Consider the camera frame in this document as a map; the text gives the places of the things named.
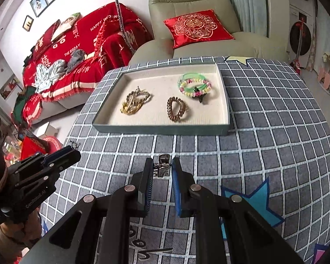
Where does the grey crumpled garment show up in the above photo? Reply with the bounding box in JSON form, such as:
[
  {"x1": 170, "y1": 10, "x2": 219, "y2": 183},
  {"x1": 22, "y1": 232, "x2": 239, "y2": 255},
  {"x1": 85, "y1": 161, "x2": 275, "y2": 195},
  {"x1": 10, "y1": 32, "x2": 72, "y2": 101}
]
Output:
[{"x1": 66, "y1": 50, "x2": 86, "y2": 73}]

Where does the small framed wall picture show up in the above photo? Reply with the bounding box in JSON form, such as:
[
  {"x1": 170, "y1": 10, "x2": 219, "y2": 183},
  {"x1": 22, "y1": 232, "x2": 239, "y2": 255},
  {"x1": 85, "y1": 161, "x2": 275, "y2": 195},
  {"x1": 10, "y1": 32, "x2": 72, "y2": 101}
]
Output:
[{"x1": 22, "y1": 15, "x2": 34, "y2": 31}]

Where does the brown braided rope bracelet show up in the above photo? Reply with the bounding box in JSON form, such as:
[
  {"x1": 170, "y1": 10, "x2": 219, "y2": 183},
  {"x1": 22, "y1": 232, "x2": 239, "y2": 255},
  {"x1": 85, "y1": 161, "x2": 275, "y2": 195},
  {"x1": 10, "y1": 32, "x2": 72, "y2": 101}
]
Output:
[{"x1": 123, "y1": 88, "x2": 152, "y2": 114}]

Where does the red cloth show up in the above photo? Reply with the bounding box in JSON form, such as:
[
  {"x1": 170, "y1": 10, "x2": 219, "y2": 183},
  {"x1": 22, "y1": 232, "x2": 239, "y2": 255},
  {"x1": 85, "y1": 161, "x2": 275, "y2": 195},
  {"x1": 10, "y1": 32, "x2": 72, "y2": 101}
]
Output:
[{"x1": 20, "y1": 136, "x2": 48, "y2": 158}]

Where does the yellow beaded hair tie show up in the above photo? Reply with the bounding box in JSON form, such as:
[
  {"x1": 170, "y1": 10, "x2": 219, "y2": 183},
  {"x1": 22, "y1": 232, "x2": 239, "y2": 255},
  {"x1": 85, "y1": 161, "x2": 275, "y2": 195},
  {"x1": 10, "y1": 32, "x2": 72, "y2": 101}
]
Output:
[{"x1": 120, "y1": 99, "x2": 141, "y2": 115}]

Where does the green white printed pillow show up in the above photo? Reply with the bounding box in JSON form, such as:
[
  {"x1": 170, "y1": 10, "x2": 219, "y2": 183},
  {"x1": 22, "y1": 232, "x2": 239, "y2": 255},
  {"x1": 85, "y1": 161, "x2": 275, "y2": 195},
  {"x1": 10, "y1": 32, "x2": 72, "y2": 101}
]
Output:
[{"x1": 51, "y1": 12, "x2": 81, "y2": 42}]

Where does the red printed sofa blanket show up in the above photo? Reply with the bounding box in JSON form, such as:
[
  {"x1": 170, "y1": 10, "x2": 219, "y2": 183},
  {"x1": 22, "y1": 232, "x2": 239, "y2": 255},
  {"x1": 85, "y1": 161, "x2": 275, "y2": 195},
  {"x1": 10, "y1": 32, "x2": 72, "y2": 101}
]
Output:
[{"x1": 22, "y1": 2, "x2": 154, "y2": 103}]

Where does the leaning framed photo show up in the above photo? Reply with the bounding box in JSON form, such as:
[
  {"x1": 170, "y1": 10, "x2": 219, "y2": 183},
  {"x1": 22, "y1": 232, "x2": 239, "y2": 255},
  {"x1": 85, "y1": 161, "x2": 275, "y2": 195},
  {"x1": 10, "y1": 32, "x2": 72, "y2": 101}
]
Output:
[{"x1": 0, "y1": 74, "x2": 20, "y2": 100}]

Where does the beige sofa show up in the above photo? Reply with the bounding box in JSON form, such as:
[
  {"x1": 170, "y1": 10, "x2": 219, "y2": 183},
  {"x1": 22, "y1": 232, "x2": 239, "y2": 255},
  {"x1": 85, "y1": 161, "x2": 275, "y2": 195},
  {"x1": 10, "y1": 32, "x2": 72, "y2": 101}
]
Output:
[{"x1": 21, "y1": 2, "x2": 154, "y2": 125}]

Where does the grey-green jewelry tray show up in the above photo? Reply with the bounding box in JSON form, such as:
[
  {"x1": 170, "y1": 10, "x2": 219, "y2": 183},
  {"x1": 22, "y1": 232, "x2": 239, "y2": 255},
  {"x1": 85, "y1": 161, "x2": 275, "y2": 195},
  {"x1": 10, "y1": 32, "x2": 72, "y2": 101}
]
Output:
[{"x1": 92, "y1": 63, "x2": 231, "y2": 136}]

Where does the grey checkered tablecloth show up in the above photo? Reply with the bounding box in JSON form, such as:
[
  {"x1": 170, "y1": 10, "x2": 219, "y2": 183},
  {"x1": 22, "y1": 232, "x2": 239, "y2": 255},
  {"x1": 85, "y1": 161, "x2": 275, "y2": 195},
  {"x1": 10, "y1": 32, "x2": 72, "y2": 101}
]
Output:
[{"x1": 40, "y1": 56, "x2": 330, "y2": 264}]

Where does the brown coil hair tie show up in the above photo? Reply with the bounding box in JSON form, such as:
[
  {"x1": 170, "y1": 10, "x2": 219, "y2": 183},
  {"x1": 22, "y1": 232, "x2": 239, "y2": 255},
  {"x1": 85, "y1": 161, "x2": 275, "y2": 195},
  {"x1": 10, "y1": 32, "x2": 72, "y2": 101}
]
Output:
[{"x1": 166, "y1": 96, "x2": 189, "y2": 122}]

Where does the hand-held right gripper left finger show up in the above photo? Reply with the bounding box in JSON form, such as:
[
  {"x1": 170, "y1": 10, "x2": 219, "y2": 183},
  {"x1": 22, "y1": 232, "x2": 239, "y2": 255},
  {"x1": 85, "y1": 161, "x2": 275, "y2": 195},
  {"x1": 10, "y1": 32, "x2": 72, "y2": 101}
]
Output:
[{"x1": 22, "y1": 157, "x2": 155, "y2": 264}]

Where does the silver claw hair clip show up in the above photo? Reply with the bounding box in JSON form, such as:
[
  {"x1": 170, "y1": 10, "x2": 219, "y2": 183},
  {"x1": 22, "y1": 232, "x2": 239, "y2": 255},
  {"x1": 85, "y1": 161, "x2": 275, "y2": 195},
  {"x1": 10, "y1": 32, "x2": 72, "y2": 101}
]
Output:
[{"x1": 153, "y1": 153, "x2": 172, "y2": 178}]

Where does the person's left forearm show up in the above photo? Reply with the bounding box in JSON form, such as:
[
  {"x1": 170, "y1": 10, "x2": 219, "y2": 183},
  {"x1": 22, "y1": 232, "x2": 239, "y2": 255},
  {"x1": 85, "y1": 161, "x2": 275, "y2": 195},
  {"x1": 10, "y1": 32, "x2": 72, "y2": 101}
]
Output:
[{"x1": 0, "y1": 216, "x2": 43, "y2": 257}]

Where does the green translucent bangle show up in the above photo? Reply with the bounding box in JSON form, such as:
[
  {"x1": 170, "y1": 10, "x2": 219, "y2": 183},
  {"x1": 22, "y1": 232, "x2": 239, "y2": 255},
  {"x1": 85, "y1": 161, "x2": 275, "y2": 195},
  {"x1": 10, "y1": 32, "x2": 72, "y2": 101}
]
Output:
[{"x1": 178, "y1": 72, "x2": 212, "y2": 97}]

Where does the clothes hanger pile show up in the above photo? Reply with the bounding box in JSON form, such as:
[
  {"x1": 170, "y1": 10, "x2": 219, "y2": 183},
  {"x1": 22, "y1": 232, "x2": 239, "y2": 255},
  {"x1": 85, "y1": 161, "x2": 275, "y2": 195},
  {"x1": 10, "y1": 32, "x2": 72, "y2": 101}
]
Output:
[{"x1": 317, "y1": 47, "x2": 330, "y2": 95}]

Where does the dark red pillow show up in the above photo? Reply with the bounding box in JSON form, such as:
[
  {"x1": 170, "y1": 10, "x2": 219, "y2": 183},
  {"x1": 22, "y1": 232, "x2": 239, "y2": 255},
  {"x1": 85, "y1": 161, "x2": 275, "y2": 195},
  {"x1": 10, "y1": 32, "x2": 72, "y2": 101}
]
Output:
[{"x1": 40, "y1": 19, "x2": 61, "y2": 48}]

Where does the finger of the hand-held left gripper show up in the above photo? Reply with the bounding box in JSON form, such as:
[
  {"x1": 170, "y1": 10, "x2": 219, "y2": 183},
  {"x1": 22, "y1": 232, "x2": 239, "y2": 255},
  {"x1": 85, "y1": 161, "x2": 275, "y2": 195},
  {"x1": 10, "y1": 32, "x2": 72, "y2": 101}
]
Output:
[
  {"x1": 42, "y1": 146, "x2": 82, "y2": 182},
  {"x1": 8, "y1": 152, "x2": 46, "y2": 175}
]

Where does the pale pleated curtain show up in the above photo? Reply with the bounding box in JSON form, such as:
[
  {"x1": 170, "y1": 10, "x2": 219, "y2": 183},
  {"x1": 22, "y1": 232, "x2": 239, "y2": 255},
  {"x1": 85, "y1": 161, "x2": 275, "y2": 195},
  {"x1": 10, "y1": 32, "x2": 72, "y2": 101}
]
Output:
[{"x1": 217, "y1": 0, "x2": 271, "y2": 37}]

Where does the pink yellow bead bracelet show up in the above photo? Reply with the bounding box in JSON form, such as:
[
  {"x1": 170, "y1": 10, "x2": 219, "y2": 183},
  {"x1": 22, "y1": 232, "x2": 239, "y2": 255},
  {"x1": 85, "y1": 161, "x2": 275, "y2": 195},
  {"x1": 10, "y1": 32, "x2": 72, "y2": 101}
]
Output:
[{"x1": 177, "y1": 77, "x2": 212, "y2": 97}]

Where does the white cardboard box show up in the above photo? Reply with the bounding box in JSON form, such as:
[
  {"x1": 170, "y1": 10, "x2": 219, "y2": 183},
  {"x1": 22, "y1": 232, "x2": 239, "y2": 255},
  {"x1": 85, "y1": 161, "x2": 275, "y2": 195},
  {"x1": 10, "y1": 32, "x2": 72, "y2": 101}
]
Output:
[{"x1": 32, "y1": 122, "x2": 58, "y2": 138}]

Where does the slim metal hair clip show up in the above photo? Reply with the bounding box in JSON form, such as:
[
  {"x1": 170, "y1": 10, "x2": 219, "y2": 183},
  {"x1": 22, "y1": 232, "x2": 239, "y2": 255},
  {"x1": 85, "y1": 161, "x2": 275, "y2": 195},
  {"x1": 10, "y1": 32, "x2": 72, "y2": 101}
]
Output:
[{"x1": 192, "y1": 86, "x2": 210, "y2": 104}]

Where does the green cloth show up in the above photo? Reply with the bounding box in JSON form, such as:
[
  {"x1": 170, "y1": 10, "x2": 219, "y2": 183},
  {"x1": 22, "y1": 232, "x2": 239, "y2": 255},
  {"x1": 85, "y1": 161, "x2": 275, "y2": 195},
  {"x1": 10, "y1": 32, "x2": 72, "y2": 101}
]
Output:
[{"x1": 11, "y1": 86, "x2": 43, "y2": 125}]

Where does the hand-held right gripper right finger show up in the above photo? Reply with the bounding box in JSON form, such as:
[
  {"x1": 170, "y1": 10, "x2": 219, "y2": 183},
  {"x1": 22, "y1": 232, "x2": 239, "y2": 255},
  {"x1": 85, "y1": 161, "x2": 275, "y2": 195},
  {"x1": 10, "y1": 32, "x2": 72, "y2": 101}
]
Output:
[{"x1": 171, "y1": 157, "x2": 306, "y2": 264}]

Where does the red embroidered cushion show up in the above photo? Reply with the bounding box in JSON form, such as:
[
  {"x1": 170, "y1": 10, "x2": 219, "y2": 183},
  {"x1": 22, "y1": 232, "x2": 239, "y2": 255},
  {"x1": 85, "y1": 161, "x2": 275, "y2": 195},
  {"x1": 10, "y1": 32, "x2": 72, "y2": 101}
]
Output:
[{"x1": 163, "y1": 9, "x2": 235, "y2": 49}]

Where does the pale blue crumpled cloth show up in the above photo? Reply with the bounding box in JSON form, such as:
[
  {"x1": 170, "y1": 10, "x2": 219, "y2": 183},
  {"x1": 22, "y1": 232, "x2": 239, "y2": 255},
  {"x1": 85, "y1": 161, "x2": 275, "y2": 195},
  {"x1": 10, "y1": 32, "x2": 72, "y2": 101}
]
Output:
[{"x1": 34, "y1": 60, "x2": 66, "y2": 93}]

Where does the red hanging ornament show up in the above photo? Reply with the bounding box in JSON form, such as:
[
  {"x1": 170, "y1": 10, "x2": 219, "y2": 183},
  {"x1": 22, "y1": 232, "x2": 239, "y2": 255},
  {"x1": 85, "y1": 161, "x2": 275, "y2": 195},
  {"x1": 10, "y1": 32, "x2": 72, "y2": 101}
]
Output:
[{"x1": 293, "y1": 18, "x2": 306, "y2": 70}]

